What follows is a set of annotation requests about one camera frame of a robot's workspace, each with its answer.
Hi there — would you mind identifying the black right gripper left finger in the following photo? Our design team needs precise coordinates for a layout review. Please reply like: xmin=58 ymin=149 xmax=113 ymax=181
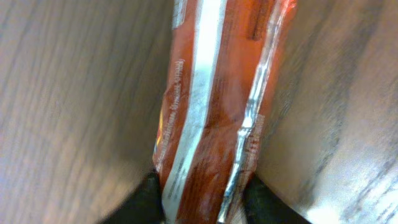
xmin=102 ymin=170 xmax=165 ymax=224

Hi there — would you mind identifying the red Top chocolate bar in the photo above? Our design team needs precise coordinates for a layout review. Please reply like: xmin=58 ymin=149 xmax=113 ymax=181
xmin=153 ymin=0 xmax=297 ymax=223

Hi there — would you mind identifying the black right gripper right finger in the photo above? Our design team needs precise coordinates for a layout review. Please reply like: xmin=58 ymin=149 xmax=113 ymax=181
xmin=243 ymin=175 xmax=310 ymax=224

